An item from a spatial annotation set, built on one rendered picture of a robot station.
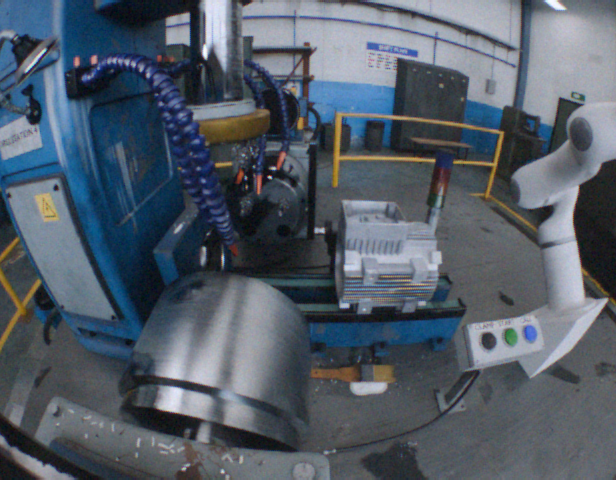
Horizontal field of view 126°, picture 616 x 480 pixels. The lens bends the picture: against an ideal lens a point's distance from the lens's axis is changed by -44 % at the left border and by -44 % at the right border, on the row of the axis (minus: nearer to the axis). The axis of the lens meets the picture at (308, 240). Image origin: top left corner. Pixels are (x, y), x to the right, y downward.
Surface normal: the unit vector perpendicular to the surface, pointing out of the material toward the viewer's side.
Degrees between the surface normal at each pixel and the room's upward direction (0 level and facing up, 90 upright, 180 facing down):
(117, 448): 0
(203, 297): 2
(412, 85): 90
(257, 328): 32
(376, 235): 90
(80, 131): 90
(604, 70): 90
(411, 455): 0
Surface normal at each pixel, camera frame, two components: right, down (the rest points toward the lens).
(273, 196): 0.00, 0.54
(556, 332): -0.98, 0.09
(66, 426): 0.02, -0.84
